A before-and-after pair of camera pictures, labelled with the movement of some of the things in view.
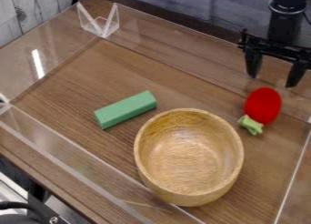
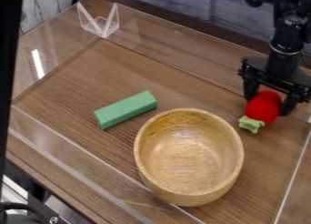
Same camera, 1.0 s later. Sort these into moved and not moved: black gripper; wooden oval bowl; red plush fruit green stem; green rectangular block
Moved: black gripper
Not moved: green rectangular block; wooden oval bowl; red plush fruit green stem
